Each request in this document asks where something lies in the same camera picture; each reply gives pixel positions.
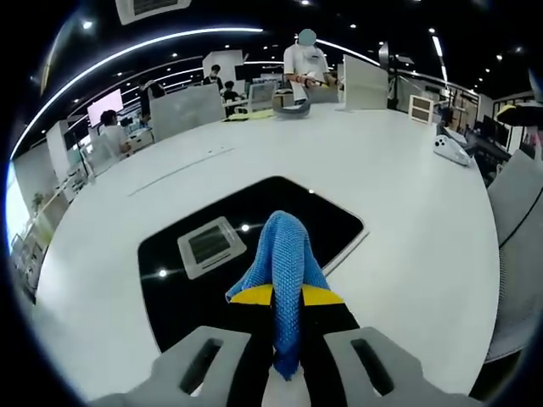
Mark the yellow cloth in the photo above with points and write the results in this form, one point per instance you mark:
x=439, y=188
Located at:
x=250, y=115

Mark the white desk partition panel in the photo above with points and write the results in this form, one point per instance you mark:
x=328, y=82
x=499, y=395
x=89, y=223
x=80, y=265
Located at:
x=365, y=85

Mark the grey desk partition panel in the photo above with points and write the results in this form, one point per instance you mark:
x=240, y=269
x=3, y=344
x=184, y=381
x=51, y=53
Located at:
x=186, y=110

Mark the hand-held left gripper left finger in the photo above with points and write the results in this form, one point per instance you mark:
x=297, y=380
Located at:
x=254, y=339

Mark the pink display screen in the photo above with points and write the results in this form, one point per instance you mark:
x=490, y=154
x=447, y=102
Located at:
x=104, y=106

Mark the ceiling air conditioner vent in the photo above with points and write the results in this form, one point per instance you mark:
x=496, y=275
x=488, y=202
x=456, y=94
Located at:
x=152, y=8

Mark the dark grey curved object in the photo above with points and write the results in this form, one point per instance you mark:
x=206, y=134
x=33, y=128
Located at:
x=297, y=111

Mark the wooden framed box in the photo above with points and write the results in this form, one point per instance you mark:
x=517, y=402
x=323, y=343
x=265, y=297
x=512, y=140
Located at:
x=421, y=109

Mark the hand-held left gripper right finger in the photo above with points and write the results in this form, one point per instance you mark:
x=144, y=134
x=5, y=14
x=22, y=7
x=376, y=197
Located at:
x=322, y=339

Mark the blue cleaning cloth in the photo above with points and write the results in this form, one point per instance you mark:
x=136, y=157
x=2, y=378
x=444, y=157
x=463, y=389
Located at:
x=284, y=263

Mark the grey mesh office chair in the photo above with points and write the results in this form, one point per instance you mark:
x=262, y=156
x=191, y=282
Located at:
x=517, y=212

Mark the white device with round holes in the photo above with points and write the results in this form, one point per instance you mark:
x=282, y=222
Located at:
x=449, y=148

